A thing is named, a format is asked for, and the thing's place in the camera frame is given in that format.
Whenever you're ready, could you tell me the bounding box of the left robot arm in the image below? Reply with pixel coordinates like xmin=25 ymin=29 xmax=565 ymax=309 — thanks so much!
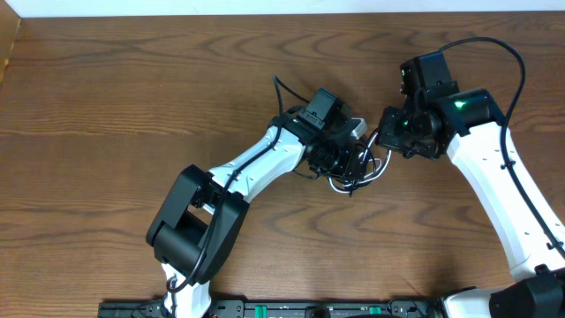
xmin=146 ymin=112 xmax=368 ymax=317

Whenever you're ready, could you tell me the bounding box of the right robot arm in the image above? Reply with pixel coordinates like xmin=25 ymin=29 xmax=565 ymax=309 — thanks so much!
xmin=377 ymin=51 xmax=564 ymax=317

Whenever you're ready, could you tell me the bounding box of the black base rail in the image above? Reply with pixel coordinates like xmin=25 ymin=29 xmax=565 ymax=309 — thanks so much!
xmin=97 ymin=298 xmax=445 ymax=318

